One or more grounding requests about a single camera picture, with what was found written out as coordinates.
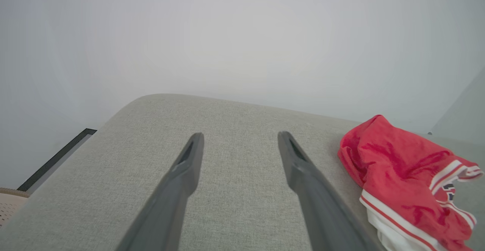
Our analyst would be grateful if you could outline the black baseboard strip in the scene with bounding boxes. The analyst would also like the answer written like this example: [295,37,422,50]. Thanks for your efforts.
[17,128,97,192]

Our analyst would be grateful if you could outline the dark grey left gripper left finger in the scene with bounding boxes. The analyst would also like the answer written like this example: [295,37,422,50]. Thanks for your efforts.
[116,133,205,251]

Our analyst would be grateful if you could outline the beige perforated laundry basket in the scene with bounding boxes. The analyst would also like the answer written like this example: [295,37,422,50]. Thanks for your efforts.
[0,187,30,227]

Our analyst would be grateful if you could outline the red white jersey garment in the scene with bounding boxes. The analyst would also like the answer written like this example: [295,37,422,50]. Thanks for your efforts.
[338,115,484,251]

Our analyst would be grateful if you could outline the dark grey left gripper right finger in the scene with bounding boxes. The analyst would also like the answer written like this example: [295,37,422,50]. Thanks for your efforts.
[278,131,385,251]

